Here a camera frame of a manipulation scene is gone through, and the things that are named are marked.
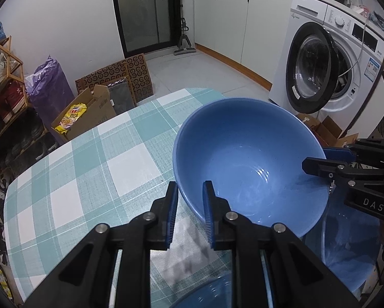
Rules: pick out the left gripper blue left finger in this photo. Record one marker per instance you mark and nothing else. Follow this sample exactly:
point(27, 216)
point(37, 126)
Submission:
point(170, 210)

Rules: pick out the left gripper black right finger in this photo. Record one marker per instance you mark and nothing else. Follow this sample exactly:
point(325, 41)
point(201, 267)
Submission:
point(212, 214)

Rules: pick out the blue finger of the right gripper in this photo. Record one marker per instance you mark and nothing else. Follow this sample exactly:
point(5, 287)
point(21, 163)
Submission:
point(325, 169)
point(342, 154)

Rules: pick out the large light blue bowl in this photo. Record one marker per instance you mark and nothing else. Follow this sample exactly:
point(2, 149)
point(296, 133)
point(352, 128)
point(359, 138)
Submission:
point(346, 240)

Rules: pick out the dark blue bowl back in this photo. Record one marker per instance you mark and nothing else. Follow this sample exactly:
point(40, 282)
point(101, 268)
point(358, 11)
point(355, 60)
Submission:
point(252, 152)

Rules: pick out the dark blue bowl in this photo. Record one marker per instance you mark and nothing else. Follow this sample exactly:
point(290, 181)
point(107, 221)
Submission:
point(252, 152)
point(243, 287)

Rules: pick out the white kitchen cabinets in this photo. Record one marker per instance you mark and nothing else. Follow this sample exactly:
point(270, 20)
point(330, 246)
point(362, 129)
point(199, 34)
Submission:
point(247, 35)

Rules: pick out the teal checkered tablecloth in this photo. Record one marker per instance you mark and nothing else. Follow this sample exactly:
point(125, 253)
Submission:
point(110, 174)

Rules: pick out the white washing machine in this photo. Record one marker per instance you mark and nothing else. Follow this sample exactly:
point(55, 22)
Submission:
point(329, 64)

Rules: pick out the open brown cardboard box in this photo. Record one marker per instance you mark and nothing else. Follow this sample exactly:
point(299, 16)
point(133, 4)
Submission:
point(89, 109)

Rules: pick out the patterned cardboard box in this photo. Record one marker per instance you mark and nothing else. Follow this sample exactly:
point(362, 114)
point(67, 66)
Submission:
point(134, 69)

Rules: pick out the vacuum mop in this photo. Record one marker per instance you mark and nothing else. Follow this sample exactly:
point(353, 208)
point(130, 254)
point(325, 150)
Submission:
point(184, 45)

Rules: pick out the purple plastic bag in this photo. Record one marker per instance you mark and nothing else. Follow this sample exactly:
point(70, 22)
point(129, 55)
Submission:
point(48, 91)

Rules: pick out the wooden shoe rack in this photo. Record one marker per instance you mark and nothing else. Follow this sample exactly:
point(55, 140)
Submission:
point(20, 124)

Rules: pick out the black framed glass door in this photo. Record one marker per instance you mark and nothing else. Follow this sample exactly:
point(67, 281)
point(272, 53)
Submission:
point(146, 26)

